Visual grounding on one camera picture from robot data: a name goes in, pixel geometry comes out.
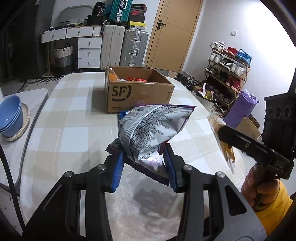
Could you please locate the blue Oreo snack pack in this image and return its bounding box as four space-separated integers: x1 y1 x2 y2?
117 111 129 120

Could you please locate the blue bowls stack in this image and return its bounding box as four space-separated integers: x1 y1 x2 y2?
0 95 23 138

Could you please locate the teal suitcase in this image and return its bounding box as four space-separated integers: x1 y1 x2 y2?
109 0 133 24

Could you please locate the white drawer desk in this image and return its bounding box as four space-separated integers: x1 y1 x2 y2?
41 26 102 69

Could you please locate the beige suitcase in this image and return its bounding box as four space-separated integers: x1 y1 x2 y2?
100 25 125 70

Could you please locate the grey oval mirror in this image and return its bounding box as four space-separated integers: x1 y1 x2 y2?
58 5 93 24

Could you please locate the yellow sleeve forearm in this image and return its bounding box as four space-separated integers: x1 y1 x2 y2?
255 181 293 235

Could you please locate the wooden door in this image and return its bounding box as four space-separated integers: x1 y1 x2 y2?
145 0 203 72

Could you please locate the person's right hand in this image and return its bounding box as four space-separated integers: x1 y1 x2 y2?
241 163 280 209

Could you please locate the cracker biscuit pack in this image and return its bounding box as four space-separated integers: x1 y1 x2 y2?
207 108 235 174

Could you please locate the silver purple snack bag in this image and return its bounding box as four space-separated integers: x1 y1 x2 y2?
106 104 195 186

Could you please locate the woven laundry basket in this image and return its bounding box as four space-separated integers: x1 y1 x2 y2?
54 43 74 75

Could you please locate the shoe boxes stack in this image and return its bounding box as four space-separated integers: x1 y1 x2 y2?
128 4 147 30

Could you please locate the red snack pack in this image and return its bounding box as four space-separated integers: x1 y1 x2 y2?
126 77 147 82

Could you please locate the SF cardboard box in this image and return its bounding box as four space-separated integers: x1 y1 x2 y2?
104 66 175 113

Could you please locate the silver suitcase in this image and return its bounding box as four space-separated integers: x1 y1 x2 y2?
119 29 149 67

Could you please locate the packaged orange cake bread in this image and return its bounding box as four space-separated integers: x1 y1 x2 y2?
109 67 121 82

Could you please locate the plaid tablecloth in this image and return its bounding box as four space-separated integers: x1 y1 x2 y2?
20 72 248 240

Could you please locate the wooden shoe rack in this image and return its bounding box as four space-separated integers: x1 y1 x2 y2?
203 41 252 117

